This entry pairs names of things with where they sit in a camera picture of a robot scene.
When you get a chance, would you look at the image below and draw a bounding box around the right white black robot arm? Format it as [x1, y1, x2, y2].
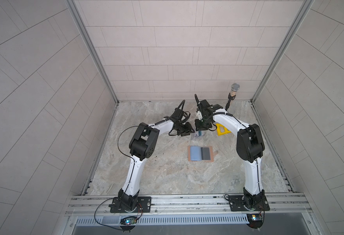
[194, 95, 269, 211]

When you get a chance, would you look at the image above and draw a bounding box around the yellow triangular plastic piece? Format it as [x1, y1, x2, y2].
[216, 123, 231, 136]

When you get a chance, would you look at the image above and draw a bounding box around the perforated vent strip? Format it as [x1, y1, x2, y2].
[76, 214, 249, 227]

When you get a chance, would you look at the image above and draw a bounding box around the left green circuit board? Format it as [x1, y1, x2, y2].
[120, 216, 138, 226]

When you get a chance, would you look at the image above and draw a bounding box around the aluminium mounting rail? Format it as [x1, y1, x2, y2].
[63, 193, 312, 216]

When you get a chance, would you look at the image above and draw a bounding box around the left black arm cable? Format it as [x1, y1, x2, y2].
[117, 125, 140, 163]

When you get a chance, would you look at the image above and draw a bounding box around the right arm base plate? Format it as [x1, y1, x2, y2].
[225, 193, 270, 212]

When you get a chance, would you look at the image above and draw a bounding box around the dark credit card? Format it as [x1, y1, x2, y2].
[201, 147, 212, 161]

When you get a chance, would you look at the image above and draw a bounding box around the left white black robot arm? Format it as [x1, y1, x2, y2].
[118, 100, 194, 212]

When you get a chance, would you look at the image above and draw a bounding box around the brown leather card holder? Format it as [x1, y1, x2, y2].
[188, 146, 218, 162]

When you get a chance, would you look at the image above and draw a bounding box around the right circuit board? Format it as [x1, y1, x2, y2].
[247, 213, 264, 229]

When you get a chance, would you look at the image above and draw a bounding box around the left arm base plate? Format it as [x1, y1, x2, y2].
[109, 196, 152, 213]

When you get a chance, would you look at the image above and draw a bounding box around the clear acrylic card box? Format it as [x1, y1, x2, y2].
[191, 131, 205, 141]

